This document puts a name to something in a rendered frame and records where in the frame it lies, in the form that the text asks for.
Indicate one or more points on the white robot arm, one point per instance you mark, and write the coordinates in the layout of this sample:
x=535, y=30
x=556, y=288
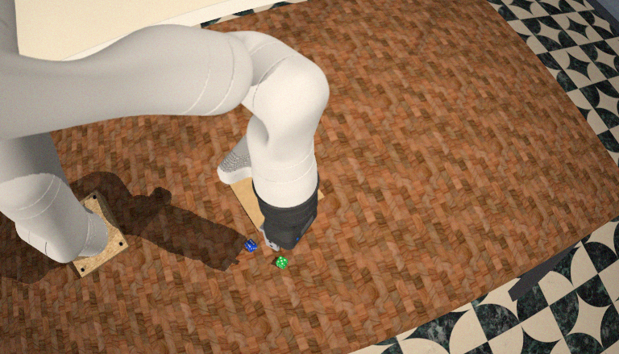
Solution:
x=164, y=69

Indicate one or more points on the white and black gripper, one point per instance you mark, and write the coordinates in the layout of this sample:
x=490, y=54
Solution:
x=285, y=205

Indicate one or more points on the tan square mat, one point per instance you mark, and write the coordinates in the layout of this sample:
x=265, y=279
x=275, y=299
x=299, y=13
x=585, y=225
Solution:
x=245, y=194

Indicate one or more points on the blue die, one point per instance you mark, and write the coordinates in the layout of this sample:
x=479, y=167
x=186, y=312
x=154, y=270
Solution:
x=250, y=245

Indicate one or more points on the green die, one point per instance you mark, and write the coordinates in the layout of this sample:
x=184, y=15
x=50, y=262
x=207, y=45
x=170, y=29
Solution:
x=281, y=262

